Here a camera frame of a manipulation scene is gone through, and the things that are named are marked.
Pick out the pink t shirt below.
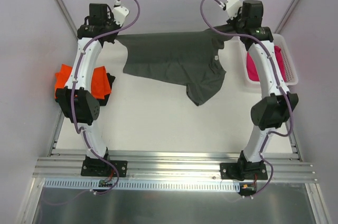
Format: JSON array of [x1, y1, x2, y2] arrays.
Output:
[[246, 46, 286, 82]]

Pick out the dark grey t shirt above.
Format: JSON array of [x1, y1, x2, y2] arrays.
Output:
[[117, 25, 231, 106]]

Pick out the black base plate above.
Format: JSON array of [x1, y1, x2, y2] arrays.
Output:
[[80, 158, 128, 178], [220, 162, 268, 181]]

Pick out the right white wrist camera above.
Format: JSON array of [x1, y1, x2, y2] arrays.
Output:
[[219, 0, 242, 20]]

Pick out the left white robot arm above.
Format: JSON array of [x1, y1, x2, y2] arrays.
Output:
[[55, 0, 129, 175]]

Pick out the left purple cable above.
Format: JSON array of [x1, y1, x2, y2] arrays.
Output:
[[41, 0, 140, 206]]

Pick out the white plastic basket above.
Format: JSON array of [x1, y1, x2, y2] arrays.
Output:
[[238, 33, 298, 91]]

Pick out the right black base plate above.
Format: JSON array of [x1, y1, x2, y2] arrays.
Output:
[[220, 162, 268, 181]]

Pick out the purple cable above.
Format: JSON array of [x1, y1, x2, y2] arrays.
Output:
[[199, 0, 296, 200], [41, 0, 140, 206]]

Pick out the orange folded t shirt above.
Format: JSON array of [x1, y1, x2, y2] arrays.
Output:
[[54, 64, 111, 99]]

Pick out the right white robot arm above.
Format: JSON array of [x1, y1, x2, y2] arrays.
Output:
[[220, 0, 299, 181]]

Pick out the white slotted cable duct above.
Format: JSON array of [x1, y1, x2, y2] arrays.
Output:
[[44, 178, 240, 192]]

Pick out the black folded t shirt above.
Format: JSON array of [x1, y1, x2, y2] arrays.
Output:
[[98, 73, 116, 106]]

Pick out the aluminium mounting rail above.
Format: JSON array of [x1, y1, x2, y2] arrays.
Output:
[[33, 149, 319, 183]]

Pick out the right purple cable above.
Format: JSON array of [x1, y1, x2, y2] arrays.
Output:
[[199, 0, 296, 200]]

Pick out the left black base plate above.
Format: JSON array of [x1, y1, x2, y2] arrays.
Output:
[[80, 158, 128, 178]]

